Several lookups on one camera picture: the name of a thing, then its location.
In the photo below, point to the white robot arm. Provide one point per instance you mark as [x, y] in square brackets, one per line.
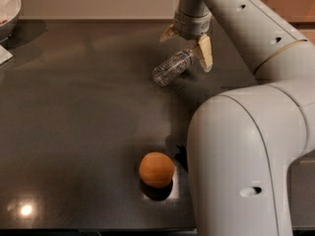
[241, 142]

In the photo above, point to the clear plastic water bottle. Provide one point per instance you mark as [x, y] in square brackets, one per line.
[173, 67]

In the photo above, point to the orange fruit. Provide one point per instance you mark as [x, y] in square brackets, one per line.
[156, 169]

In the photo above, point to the white paper sheet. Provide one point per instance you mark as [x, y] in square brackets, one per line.
[5, 55]

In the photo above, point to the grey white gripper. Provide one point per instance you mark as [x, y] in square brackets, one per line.
[191, 28]

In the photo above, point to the white bowl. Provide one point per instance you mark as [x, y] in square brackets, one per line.
[9, 14]

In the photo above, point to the black snack bar wrapper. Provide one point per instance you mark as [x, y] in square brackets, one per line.
[181, 157]

